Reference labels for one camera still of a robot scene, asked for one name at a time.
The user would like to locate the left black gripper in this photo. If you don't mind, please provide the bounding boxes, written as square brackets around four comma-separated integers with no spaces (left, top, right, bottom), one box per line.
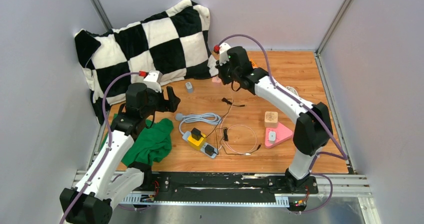
[141,85,181,118]

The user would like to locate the pink usb charger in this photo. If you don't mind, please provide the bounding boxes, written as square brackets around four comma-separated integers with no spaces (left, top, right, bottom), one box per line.
[212,76,222,84]

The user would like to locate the black tp-link power adapter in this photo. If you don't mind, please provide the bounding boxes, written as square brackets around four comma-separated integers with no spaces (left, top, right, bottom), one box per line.
[191,127,263,156]

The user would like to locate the yellow cube socket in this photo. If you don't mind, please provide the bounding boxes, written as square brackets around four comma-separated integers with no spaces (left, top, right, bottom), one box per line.
[187,133,206,151]

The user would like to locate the beige cube socket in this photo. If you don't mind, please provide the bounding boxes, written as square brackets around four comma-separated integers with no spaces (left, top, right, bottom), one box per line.
[264,111,279,128]

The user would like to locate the black adapter with thin cable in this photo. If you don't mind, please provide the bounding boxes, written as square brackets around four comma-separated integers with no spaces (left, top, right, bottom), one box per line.
[204,97,246,156]

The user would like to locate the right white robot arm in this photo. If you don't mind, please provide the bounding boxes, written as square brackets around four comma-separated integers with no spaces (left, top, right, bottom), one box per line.
[213,43,333,193]

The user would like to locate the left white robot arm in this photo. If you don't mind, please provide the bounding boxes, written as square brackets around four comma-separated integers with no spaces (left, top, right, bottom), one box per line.
[59,83,181,224]

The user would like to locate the grey blue small charger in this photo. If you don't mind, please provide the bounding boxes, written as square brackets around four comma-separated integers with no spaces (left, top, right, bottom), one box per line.
[185,82,194,93]

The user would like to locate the orange power strip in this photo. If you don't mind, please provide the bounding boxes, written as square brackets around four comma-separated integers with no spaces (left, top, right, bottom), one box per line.
[249,59,259,68]

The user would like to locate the light blue power strip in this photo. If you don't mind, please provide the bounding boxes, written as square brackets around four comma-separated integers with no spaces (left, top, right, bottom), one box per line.
[182,131,218,159]

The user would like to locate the green cloth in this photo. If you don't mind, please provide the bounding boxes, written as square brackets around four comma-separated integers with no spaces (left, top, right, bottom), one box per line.
[121,118,174,167]

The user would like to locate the black white checkered pillow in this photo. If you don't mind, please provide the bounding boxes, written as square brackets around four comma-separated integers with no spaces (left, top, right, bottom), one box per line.
[74,0,218,124]

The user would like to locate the white cube charger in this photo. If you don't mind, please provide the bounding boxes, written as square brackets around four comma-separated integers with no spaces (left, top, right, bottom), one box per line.
[268,131,276,144]

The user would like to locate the pink power strip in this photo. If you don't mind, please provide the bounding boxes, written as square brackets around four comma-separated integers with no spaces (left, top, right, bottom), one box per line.
[264,122,294,149]

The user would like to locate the white pink usb cable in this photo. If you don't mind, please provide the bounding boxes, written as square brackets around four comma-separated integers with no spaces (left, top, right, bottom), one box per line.
[218,98,259,156]

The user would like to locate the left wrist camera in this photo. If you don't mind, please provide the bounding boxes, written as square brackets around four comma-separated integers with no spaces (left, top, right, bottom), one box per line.
[143,70,163,93]

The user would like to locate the light blue coiled cord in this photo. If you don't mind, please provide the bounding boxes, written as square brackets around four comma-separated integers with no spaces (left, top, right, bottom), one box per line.
[174,112,223,136]

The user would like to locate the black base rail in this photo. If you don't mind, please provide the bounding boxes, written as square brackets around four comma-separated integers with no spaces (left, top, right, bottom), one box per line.
[115,171,320,213]

